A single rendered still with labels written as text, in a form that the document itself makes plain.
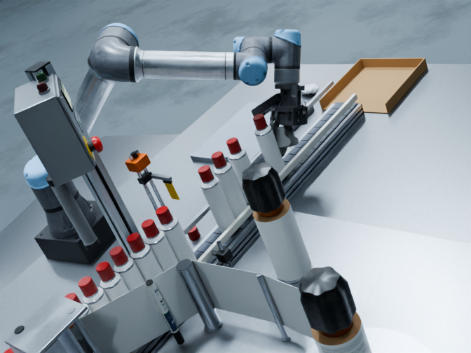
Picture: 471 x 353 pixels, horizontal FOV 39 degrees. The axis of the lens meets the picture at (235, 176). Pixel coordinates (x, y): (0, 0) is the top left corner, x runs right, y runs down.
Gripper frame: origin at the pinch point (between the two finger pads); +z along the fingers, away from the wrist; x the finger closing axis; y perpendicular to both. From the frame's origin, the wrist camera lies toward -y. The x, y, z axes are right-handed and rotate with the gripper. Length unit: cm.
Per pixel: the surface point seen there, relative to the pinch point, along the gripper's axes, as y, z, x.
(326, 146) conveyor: 6.0, -1.0, 15.3
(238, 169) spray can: 1.0, 2.9, -19.4
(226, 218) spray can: 2.6, 15.5, -26.2
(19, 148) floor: -357, 37, 121
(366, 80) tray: -5, -21, 56
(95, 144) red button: 1, -7, -67
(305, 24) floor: -208, -64, 298
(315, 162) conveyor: 5.9, 3.2, 9.7
